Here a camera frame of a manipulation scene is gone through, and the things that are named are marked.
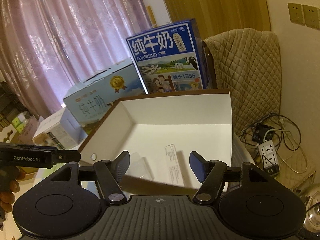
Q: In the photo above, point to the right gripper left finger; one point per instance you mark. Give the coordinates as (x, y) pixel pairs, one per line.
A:
(120, 165)

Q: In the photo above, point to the white printed product box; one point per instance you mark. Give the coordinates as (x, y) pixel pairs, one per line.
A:
(61, 130)

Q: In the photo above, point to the brown open cardboard box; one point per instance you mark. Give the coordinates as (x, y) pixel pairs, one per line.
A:
(147, 125)

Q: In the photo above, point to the pink window curtain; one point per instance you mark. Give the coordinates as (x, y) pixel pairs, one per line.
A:
(47, 46)

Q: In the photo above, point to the person's hand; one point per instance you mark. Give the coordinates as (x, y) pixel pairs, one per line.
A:
(8, 197)

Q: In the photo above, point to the clear plastic package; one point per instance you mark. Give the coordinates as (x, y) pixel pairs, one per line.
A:
(139, 167)

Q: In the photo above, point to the wall socket plate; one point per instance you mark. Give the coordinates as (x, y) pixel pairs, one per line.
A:
(304, 15)

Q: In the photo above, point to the white paper medicine box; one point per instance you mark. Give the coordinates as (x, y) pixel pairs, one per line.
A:
(173, 167)

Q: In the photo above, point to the white power strip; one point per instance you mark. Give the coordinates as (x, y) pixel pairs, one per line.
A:
(269, 158)

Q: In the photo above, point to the dark blue milk carton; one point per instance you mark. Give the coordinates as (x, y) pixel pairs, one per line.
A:
(170, 58)

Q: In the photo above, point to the light blue milk carton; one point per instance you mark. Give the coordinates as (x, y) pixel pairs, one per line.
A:
(89, 100)

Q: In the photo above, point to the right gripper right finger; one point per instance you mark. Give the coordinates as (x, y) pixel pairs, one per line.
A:
(199, 166)

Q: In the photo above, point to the quilted beige chair cover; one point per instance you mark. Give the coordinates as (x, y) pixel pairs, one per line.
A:
(247, 62)

